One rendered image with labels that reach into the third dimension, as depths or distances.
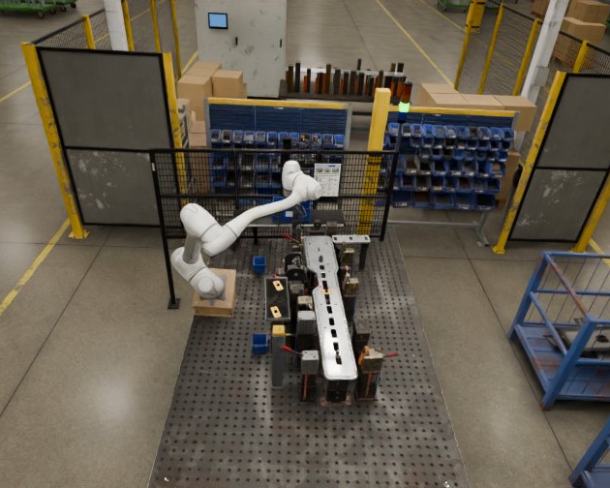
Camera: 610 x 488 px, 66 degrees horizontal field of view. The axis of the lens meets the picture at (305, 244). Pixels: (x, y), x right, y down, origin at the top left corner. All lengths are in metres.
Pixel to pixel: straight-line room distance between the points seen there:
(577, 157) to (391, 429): 3.60
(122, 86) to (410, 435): 3.74
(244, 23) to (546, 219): 6.15
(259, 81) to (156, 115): 4.96
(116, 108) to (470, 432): 4.07
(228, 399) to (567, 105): 3.99
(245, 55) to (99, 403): 7.02
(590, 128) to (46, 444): 5.30
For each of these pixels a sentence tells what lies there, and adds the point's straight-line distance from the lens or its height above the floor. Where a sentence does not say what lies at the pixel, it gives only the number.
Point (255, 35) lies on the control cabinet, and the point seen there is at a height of 1.21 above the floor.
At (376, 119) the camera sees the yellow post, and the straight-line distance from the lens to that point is 3.71.
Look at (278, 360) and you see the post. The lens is 2.77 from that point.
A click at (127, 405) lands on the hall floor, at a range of 3.91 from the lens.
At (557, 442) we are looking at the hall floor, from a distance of 4.11.
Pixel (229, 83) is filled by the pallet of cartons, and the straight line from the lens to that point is 7.36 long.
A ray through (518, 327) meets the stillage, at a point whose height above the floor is 0.19.
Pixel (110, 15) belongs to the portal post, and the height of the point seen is 1.92.
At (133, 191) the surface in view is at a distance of 5.25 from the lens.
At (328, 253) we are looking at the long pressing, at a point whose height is 1.00.
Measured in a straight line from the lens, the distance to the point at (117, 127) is 4.97.
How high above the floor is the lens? 3.02
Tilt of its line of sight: 35 degrees down
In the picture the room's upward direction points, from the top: 3 degrees clockwise
